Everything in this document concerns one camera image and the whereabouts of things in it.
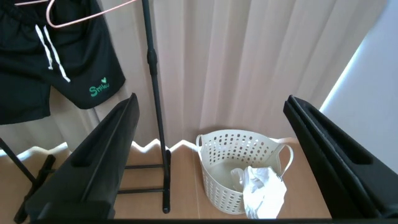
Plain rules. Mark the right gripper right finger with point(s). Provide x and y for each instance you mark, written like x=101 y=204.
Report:
x=342 y=168

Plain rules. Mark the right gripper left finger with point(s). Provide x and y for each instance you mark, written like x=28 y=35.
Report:
x=93 y=161

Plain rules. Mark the white garment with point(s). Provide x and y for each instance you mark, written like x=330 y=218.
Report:
x=264 y=193

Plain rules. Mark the black shorts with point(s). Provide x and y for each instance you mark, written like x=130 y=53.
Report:
x=25 y=77

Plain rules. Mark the black clothes rack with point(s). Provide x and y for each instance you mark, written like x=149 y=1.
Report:
x=152 y=62

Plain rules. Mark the white laundry basket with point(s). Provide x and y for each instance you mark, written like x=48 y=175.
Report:
x=224 y=146

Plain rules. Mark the beige curtain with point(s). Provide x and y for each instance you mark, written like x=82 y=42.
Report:
x=233 y=62

